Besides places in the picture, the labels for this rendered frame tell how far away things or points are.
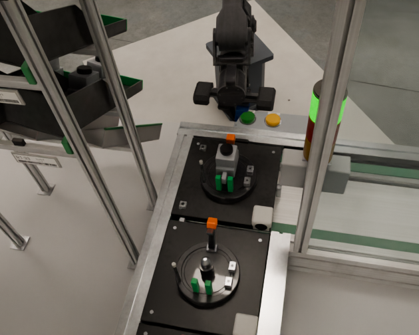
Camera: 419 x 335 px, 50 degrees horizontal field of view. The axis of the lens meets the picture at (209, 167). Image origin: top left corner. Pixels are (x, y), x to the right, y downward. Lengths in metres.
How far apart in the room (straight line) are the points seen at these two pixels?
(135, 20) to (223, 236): 2.50
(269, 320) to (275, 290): 0.07
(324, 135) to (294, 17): 2.57
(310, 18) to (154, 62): 1.81
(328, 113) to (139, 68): 1.03
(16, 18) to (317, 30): 2.67
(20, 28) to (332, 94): 0.41
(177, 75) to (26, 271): 0.78
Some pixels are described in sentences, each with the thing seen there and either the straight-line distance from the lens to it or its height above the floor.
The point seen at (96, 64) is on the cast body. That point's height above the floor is 1.27.
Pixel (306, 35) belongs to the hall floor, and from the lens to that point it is 3.09.
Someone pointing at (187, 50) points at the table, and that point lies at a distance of 1.64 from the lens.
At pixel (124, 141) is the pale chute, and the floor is 1.13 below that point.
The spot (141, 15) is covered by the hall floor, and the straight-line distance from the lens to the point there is 3.38.
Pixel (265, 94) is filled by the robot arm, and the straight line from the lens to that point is 1.03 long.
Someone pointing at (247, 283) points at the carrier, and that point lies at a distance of 0.98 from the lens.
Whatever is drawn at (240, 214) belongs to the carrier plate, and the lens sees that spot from 1.06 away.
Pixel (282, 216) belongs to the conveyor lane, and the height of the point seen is 0.92.
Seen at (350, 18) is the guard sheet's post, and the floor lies 1.56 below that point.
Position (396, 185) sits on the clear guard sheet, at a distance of 0.81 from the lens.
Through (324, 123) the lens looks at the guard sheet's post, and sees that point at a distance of 0.67.
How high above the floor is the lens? 1.89
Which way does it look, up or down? 54 degrees down
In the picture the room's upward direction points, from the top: 7 degrees counter-clockwise
